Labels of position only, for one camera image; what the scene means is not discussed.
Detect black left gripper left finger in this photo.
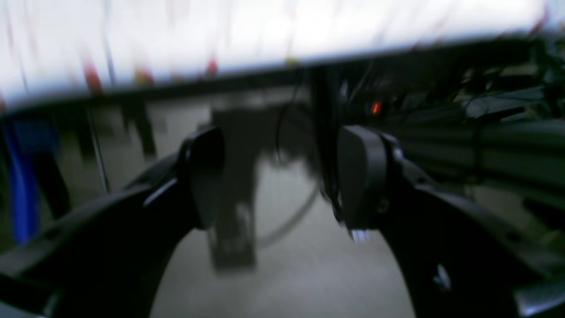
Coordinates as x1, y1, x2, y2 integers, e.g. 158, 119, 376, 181
0, 125, 225, 318

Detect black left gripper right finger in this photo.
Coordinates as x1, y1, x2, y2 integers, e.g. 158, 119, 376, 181
338, 125, 564, 318

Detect black power strip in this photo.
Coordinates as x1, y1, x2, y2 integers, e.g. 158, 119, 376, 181
332, 39, 564, 126

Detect white speckled table cloth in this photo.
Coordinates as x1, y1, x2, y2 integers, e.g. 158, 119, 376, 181
1, 0, 564, 114

